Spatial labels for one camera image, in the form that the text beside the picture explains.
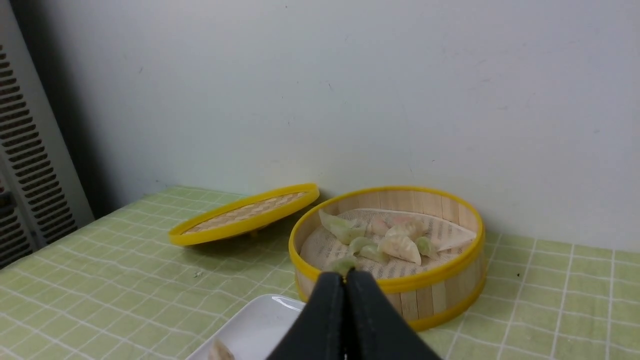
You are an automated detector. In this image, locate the white square plate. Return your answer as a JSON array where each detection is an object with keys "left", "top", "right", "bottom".
[{"left": 187, "top": 294, "right": 306, "bottom": 360}]

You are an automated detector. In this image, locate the white dumpling centre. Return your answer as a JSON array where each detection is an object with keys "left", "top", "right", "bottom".
[{"left": 378, "top": 235, "right": 422, "bottom": 265}]

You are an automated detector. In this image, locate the bamboo steamer lid yellow rim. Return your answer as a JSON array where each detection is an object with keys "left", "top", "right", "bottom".
[{"left": 167, "top": 183, "right": 320, "bottom": 247}]

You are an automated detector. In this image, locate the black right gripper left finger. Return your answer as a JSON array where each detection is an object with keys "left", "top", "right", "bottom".
[{"left": 267, "top": 272, "right": 346, "bottom": 360}]

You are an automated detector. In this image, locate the white steamer liner paper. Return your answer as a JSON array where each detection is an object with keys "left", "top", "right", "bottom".
[{"left": 299, "top": 208, "right": 476, "bottom": 280}]

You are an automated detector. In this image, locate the pale white dumpling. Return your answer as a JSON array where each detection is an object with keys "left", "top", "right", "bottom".
[{"left": 207, "top": 338, "right": 235, "bottom": 360}]

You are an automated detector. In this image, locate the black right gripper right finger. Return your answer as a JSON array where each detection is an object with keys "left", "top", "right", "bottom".
[{"left": 345, "top": 269, "right": 441, "bottom": 360}]

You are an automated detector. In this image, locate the green dumpling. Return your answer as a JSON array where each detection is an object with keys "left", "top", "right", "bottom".
[
  {"left": 348, "top": 236, "right": 389, "bottom": 264},
  {"left": 324, "top": 255, "right": 359, "bottom": 278},
  {"left": 318, "top": 210, "right": 366, "bottom": 246}
]

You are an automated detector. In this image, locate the pink dumpling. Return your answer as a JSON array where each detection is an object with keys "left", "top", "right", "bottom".
[{"left": 366, "top": 215, "right": 427, "bottom": 239}]

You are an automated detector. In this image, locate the green dumpling front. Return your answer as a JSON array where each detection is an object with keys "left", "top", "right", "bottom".
[{"left": 348, "top": 236, "right": 389, "bottom": 264}]

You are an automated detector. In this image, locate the perforated grey radiator panel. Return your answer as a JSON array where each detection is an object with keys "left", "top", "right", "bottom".
[{"left": 0, "top": 0, "right": 95, "bottom": 268}]

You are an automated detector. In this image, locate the bamboo steamer basket yellow rim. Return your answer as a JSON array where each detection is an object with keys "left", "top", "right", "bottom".
[{"left": 288, "top": 186, "right": 487, "bottom": 331}]

